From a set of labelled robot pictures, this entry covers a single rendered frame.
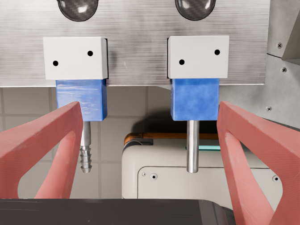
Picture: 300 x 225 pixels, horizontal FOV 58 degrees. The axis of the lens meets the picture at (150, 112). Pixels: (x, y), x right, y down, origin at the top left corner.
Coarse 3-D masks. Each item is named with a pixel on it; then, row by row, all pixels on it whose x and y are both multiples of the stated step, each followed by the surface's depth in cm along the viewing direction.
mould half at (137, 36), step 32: (0, 0) 25; (32, 0) 25; (128, 0) 25; (160, 0) 25; (224, 0) 25; (256, 0) 25; (0, 32) 25; (32, 32) 25; (64, 32) 25; (96, 32) 25; (128, 32) 25; (160, 32) 25; (192, 32) 25; (224, 32) 25; (256, 32) 25; (0, 64) 26; (32, 64) 26; (128, 64) 26; (160, 64) 26; (256, 64) 26
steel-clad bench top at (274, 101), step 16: (272, 0) 30; (288, 0) 30; (272, 16) 30; (288, 16) 30; (272, 32) 31; (288, 32) 31; (272, 48) 31; (272, 64) 31; (288, 64) 31; (272, 80) 32; (288, 80) 32; (224, 96) 32; (240, 96) 32; (256, 96) 32; (272, 96) 32; (288, 96) 32; (256, 112) 32; (272, 112) 32; (288, 112) 32
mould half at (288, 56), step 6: (294, 24) 30; (294, 30) 30; (294, 36) 30; (288, 42) 30; (294, 42) 29; (288, 48) 30; (294, 48) 29; (288, 54) 30; (294, 54) 28; (288, 60) 30; (294, 60) 29
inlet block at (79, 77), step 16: (48, 48) 23; (64, 48) 23; (80, 48) 23; (96, 48) 23; (48, 64) 23; (64, 64) 23; (80, 64) 23; (96, 64) 23; (64, 80) 25; (80, 80) 25; (96, 80) 25; (64, 96) 25; (80, 96) 25; (96, 96) 25; (96, 112) 25; (80, 144) 27
